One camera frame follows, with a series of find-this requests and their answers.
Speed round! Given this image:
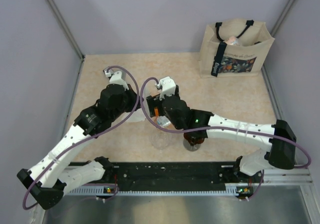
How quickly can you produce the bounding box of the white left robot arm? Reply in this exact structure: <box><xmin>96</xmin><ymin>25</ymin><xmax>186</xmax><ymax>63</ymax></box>
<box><xmin>17</xmin><ymin>83</ymin><xmax>140</xmax><ymax>210</ymax></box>

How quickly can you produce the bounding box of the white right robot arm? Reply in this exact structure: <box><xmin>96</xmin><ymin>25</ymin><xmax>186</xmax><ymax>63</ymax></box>
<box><xmin>145</xmin><ymin>89</ymin><xmax>297</xmax><ymax>182</ymax></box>

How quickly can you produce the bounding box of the clear glass dripper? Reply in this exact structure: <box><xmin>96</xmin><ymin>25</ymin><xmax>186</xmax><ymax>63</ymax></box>
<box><xmin>149</xmin><ymin>129</ymin><xmax>178</xmax><ymax>150</ymax></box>

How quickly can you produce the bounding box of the amber glass coffee dripper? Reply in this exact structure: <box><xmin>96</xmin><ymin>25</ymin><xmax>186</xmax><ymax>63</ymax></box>
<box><xmin>183</xmin><ymin>133</ymin><xmax>205</xmax><ymax>152</ymax></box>

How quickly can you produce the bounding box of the baby oil bottle pink cap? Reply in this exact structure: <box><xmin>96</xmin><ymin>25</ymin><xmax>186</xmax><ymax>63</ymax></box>
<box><xmin>156</xmin><ymin>116</ymin><xmax>171</xmax><ymax>128</ymax></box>

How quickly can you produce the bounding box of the orange liquid glass carafe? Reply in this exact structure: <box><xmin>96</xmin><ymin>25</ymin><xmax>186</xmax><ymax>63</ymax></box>
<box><xmin>150</xmin><ymin>91</ymin><xmax>159</xmax><ymax>117</ymax></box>

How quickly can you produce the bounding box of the beige canvas tote bag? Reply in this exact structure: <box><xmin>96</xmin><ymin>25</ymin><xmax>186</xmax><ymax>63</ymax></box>
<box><xmin>198</xmin><ymin>18</ymin><xmax>275</xmax><ymax>78</ymax></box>

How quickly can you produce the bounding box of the pink item in bag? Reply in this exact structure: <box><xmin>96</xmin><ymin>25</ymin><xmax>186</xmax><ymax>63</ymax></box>
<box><xmin>224</xmin><ymin>36</ymin><xmax>242</xmax><ymax>46</ymax></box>

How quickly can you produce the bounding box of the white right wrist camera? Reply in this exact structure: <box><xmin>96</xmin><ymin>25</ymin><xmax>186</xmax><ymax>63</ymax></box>
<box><xmin>155</xmin><ymin>76</ymin><xmax>176</xmax><ymax>100</ymax></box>

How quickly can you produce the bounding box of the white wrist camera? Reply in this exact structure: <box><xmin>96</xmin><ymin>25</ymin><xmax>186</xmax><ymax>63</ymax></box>
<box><xmin>155</xmin><ymin>76</ymin><xmax>176</xmax><ymax>100</ymax></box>
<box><xmin>103</xmin><ymin>69</ymin><xmax>128</xmax><ymax>90</ymax></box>

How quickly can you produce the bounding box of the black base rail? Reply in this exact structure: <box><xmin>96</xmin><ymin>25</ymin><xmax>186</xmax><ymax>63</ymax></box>
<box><xmin>67</xmin><ymin>160</ymin><xmax>263</xmax><ymax>192</ymax></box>

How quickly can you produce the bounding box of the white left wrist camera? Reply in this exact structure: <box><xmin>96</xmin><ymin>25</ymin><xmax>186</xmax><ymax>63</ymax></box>
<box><xmin>103</xmin><ymin>69</ymin><xmax>128</xmax><ymax>90</ymax></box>

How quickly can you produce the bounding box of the aluminium front rail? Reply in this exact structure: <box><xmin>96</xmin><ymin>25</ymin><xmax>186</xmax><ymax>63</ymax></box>
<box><xmin>63</xmin><ymin>162</ymin><xmax>312</xmax><ymax>200</ymax></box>

